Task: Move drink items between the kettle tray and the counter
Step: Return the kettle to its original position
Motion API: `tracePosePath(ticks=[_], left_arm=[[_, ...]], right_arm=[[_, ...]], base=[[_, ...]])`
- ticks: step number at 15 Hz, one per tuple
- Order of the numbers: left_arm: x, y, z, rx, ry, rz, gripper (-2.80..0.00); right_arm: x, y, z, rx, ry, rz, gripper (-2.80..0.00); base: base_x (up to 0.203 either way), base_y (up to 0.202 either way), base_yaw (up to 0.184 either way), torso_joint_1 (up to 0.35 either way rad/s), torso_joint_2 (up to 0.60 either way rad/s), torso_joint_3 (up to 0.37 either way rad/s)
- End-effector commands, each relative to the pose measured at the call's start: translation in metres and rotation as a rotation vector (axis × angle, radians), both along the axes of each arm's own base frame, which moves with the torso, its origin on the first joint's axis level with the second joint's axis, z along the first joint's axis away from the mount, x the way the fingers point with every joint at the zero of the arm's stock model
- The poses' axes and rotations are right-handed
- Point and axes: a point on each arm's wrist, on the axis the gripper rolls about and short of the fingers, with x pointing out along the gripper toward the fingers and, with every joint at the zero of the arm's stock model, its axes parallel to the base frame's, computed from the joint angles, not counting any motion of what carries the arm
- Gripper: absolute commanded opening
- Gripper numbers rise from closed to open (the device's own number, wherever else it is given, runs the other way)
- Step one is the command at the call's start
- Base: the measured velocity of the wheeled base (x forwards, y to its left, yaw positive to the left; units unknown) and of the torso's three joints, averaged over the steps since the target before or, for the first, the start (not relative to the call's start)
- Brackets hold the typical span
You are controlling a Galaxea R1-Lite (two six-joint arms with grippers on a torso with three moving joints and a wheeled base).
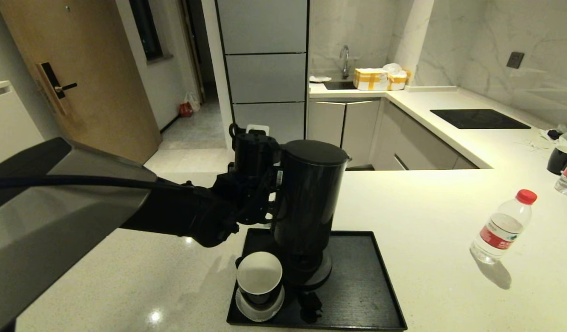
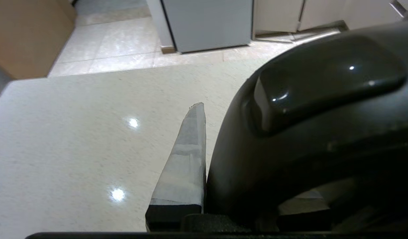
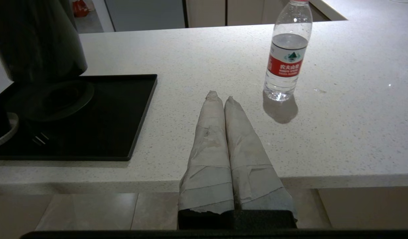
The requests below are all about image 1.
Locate grey cabinet door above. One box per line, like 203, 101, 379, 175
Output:
339, 101, 381, 170
306, 101, 346, 160

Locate black electric kettle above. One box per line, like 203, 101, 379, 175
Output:
271, 140, 352, 259

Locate small cardboard box yellow tape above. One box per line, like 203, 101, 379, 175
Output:
387, 70, 411, 90

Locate black door lock handle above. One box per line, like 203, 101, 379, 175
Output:
37, 62, 78, 116

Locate tall grey refrigerator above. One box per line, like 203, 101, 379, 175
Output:
214, 0, 310, 153

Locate grey drawer cabinet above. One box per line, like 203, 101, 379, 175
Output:
371, 101, 478, 171

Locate dark window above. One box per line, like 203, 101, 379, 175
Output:
129, 0, 165, 62

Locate black round kettle base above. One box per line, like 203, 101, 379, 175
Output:
288, 251, 333, 292

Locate black rectangular tray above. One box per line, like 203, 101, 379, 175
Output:
226, 228, 408, 332

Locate chrome faucet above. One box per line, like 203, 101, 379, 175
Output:
339, 45, 350, 80

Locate thin white cable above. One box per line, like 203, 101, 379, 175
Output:
513, 136, 550, 152

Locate wooden door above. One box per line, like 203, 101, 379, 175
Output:
0, 0, 163, 164

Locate black cup white inside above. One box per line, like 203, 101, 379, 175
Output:
547, 145, 567, 175
236, 251, 284, 310

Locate white cabinet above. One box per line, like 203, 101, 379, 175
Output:
0, 81, 45, 169

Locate black induction cooktop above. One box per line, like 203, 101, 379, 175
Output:
430, 109, 532, 130

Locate white saucer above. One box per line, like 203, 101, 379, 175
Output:
235, 285, 285, 322

